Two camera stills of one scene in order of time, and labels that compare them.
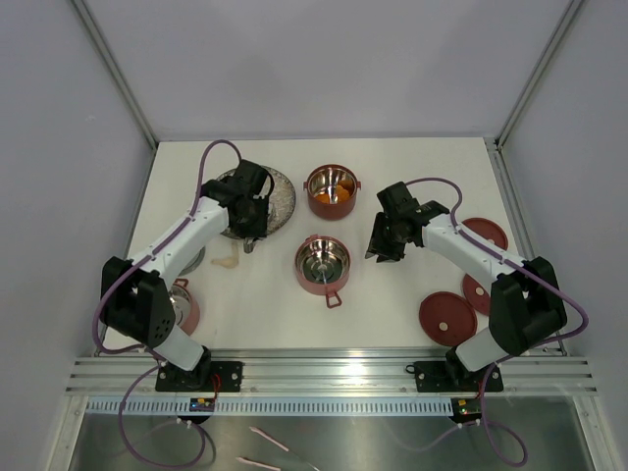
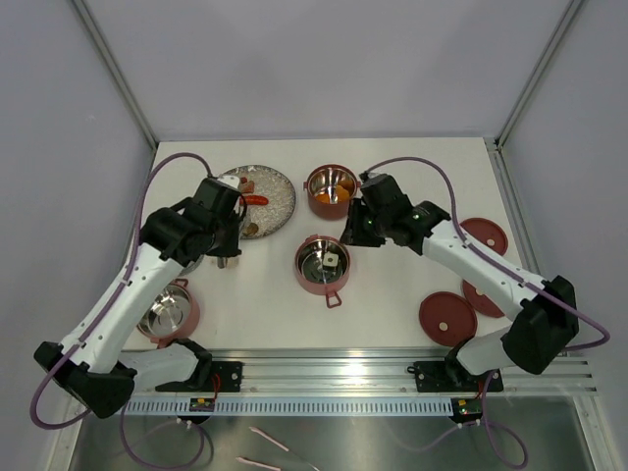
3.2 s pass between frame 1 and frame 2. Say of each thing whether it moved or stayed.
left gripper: moved
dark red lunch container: stayed
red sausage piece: stayed
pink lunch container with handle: stayed
